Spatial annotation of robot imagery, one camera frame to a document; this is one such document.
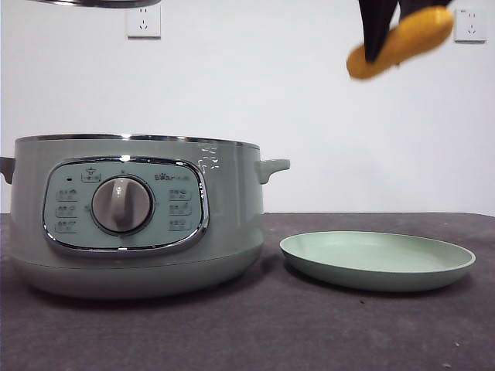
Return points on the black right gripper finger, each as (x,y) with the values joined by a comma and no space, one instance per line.
(377,23)
(425,3)

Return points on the yellow corn cob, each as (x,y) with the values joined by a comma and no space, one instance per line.
(425,25)

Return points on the glass lid with green knob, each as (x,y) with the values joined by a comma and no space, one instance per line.
(96,2)

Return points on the pale green electric steamer pot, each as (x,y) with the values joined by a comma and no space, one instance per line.
(232,193)

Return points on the pale green round plate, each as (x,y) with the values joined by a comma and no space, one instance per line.
(377,255)

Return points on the white wall socket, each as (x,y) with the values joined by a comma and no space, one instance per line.
(143,25)
(471,27)

